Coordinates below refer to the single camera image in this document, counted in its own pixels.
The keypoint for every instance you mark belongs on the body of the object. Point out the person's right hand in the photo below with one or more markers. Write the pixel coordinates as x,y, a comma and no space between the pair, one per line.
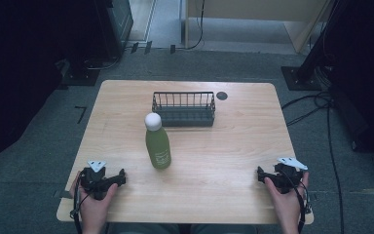
287,204

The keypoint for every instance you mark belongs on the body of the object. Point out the beige wooden partition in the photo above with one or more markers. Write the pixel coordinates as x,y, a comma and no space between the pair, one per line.
256,8

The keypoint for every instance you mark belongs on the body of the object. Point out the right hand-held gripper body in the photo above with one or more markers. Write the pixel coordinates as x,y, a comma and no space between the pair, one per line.
287,178

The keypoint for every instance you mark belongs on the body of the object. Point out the black stand base plate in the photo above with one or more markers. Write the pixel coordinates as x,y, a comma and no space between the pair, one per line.
79,77

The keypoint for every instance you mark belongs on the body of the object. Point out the green bottle with white cap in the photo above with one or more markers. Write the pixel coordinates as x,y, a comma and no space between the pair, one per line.
157,146

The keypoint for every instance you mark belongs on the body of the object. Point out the black round table grommet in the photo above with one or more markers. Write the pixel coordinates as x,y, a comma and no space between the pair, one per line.
221,96

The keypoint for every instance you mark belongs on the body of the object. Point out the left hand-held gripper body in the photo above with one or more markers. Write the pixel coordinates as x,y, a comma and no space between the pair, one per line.
92,180

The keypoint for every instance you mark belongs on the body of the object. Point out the black metal stand with base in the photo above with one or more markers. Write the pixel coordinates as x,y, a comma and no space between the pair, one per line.
308,65

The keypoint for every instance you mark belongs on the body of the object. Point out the person's left hand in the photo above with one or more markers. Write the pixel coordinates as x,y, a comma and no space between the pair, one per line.
94,208

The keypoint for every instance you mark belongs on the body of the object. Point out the dark cabinet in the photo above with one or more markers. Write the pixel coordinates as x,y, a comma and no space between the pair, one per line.
118,26

